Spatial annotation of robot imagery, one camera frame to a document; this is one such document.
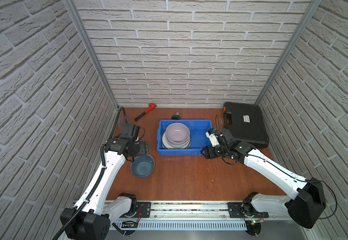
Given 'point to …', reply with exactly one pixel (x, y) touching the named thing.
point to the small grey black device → (176, 116)
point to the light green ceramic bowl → (169, 146)
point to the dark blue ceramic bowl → (143, 166)
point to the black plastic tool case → (246, 122)
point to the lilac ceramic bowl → (177, 133)
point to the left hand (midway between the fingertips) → (141, 147)
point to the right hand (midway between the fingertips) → (206, 149)
